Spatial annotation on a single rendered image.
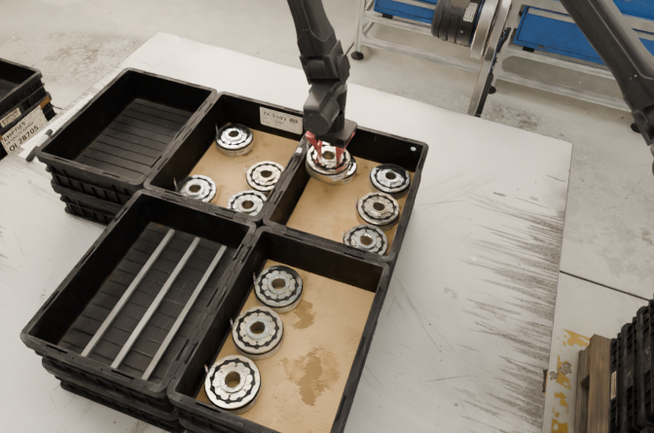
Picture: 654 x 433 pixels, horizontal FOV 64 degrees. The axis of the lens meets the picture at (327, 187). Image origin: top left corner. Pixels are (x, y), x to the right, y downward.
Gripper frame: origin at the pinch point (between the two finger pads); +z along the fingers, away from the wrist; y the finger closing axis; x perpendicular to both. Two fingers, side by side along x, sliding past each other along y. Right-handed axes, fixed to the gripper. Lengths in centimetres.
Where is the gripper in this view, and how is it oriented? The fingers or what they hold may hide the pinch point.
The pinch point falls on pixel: (329, 153)
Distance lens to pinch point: 120.8
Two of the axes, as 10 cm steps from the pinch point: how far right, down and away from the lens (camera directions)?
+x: 4.3, -6.7, 6.0
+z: -0.4, 6.5, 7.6
